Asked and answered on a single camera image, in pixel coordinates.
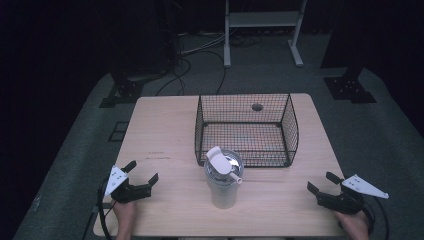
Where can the black stand base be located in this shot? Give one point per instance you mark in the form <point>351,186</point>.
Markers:
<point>125,90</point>
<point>348,88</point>

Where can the white metal stand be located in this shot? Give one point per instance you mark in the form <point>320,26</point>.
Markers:
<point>263,23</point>

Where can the white tumbler with lid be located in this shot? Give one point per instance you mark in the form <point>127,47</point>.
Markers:
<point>222,180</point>

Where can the person's right hand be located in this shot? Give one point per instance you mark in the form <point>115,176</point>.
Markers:
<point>354,226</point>

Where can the person's left hand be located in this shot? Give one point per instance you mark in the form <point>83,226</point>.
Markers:
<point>125,216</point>

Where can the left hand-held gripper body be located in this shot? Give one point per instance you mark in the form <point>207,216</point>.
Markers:
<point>128,192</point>

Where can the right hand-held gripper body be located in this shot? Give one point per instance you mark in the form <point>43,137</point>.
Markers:
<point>343,200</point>

